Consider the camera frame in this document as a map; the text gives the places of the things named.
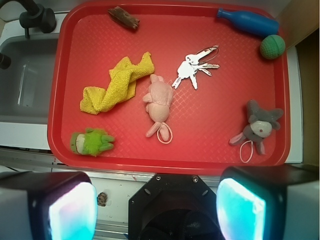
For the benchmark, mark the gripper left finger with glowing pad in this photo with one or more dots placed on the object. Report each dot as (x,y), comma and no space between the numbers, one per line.
(47,206)

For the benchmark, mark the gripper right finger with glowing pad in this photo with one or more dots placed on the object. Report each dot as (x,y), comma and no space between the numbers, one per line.
(269,202)

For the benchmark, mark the small brown debris piece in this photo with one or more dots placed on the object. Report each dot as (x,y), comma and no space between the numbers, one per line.
(102,199)

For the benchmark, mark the grey plush toy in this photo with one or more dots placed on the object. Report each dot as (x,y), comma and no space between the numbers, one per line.
(261,123)

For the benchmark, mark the green plush toy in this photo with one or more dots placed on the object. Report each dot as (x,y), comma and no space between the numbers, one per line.
(92,142)

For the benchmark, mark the grey sink basin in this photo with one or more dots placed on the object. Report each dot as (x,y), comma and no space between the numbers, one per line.
(25,87)

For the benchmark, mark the pink plush toy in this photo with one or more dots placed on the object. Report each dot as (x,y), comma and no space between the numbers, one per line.
(158,102)

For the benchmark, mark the yellow knitted cloth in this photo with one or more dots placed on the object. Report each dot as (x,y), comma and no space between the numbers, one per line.
(122,86)

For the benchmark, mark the green rubber ball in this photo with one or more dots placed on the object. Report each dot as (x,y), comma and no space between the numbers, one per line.
(272,47)

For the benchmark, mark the silver key bunch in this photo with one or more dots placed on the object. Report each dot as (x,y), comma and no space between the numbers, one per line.
(194,63)

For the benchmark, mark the red plastic tray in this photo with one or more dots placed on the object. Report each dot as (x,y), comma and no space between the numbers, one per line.
(202,121)

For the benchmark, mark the blue plastic bottle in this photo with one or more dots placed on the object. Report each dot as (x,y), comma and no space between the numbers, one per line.
(250,22)

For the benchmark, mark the black faucet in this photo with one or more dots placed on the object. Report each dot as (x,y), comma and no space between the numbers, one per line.
(36,16)

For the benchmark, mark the brown wood piece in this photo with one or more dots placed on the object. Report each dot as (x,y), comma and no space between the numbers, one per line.
(122,17)

